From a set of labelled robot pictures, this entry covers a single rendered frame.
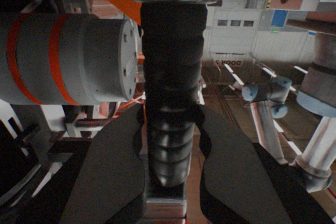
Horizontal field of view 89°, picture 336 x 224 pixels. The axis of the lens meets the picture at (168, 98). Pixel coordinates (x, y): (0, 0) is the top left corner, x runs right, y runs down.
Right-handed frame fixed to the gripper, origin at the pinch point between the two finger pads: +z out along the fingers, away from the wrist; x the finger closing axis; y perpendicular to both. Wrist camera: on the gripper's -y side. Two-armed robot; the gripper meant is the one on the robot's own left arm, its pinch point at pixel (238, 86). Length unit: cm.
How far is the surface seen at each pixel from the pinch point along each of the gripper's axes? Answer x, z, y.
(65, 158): 82, -70, 16
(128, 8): 73, -17, 36
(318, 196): -725, 189, -549
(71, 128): 84, -59, 13
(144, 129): 70, -68, 19
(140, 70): 70, -48, 23
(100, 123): 78, -59, 14
